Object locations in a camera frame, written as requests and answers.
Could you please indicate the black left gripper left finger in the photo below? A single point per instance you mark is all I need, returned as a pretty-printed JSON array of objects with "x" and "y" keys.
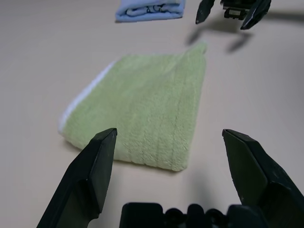
[{"x": 92, "y": 175}]

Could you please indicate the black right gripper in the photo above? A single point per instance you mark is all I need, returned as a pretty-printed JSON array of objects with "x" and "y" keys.
[{"x": 235, "y": 8}]

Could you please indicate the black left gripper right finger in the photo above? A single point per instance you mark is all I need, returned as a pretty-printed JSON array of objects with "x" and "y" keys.
[{"x": 256, "y": 175}]

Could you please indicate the green towel with white trim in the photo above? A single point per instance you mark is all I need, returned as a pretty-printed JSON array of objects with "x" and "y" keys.
[{"x": 147, "y": 107}]

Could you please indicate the folded light blue towel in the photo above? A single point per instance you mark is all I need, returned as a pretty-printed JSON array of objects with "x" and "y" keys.
[{"x": 149, "y": 8}]

